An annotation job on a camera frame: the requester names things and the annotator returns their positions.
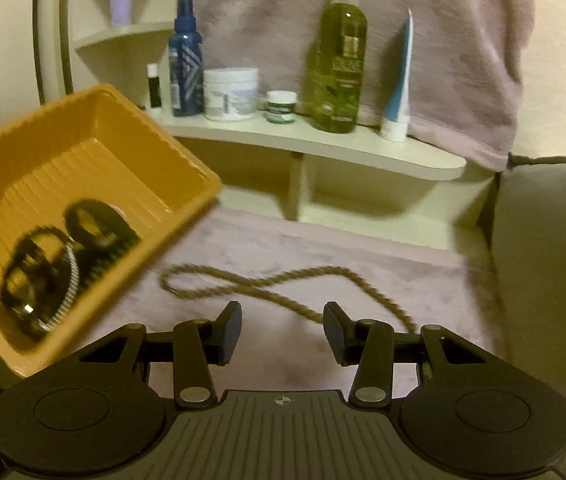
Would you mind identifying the black white lip balm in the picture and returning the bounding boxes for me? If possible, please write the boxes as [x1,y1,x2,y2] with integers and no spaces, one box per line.
[146,63,163,113]

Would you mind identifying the grey cushion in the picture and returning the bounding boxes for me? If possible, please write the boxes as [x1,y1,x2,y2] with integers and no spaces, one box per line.
[492,156,566,474]

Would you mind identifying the black cable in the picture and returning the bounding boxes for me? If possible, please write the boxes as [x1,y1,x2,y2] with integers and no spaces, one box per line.
[31,0,75,106]

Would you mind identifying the white wooden shelf unit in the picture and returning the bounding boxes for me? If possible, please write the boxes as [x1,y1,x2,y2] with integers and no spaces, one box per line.
[60,0,492,260]

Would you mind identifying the green oil spray bottle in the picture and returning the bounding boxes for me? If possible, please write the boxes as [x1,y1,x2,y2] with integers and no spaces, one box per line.
[304,0,368,134]

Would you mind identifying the small white green jar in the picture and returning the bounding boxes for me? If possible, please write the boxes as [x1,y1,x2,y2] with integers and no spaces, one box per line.
[265,90,297,125]

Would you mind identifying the blue spray bottle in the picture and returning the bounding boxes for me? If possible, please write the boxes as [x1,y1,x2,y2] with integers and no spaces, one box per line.
[168,0,204,117]

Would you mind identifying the pink hanging towel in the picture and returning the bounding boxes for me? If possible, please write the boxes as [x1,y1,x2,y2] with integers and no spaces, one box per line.
[193,0,534,171]

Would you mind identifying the long brown bead necklace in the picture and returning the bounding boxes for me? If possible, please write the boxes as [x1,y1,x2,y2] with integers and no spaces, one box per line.
[159,263,420,336]

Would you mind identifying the blue white tube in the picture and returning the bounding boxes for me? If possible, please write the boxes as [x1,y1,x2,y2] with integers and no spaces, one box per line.
[379,10,414,142]

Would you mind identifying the dark bead bracelet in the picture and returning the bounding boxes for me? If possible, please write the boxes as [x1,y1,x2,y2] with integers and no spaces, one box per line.
[0,224,114,340]

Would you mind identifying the orange plastic tray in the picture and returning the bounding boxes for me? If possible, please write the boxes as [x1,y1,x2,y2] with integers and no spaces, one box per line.
[0,84,221,377]

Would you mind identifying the white pearl necklace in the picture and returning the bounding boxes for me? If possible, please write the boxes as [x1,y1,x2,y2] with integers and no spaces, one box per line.
[42,238,82,331]

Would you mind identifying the white cream jar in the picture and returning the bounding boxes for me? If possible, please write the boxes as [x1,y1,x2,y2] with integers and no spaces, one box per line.
[203,67,259,122]

